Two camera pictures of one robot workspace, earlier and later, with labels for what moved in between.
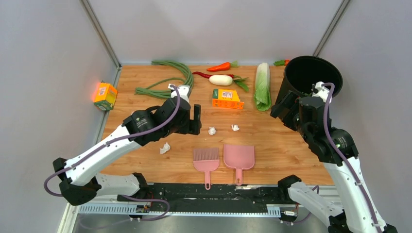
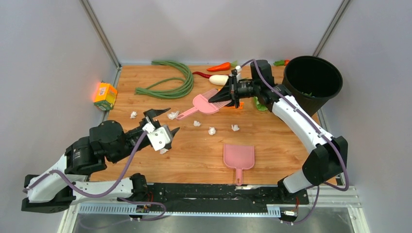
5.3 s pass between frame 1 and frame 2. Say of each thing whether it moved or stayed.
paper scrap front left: stayed
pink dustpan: stayed
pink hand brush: moved
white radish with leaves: stayed
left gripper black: moved
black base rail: stayed
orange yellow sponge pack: stayed
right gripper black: moved
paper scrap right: stayed
